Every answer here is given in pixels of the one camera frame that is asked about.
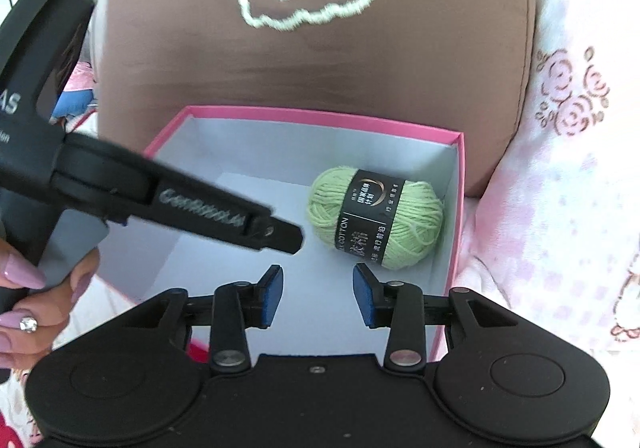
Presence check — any bear printed blanket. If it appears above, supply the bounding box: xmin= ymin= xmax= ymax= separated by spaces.
xmin=0 ymin=60 xmax=213 ymax=448

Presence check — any brown embroidered pillow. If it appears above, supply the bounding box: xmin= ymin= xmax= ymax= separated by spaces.
xmin=92 ymin=0 xmax=538 ymax=199

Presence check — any pink cardboard box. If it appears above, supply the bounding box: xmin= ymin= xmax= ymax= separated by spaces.
xmin=92 ymin=105 xmax=467 ymax=371

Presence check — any person's left hand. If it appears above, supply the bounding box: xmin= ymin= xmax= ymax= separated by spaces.
xmin=0 ymin=228 xmax=102 ymax=370

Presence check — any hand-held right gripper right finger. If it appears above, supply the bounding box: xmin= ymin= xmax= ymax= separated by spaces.
xmin=352 ymin=263 xmax=508 ymax=373

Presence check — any pink floral checkered pillow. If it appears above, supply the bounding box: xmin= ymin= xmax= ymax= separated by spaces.
xmin=462 ymin=0 xmax=640 ymax=379

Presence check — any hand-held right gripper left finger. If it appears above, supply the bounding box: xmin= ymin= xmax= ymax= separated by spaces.
xmin=117 ymin=264 xmax=286 ymax=375

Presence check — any green yarn ball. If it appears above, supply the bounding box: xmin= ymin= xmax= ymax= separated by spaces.
xmin=306 ymin=167 xmax=446 ymax=271

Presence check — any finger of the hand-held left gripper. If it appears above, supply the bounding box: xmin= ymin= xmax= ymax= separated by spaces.
xmin=149 ymin=172 xmax=305 ymax=257

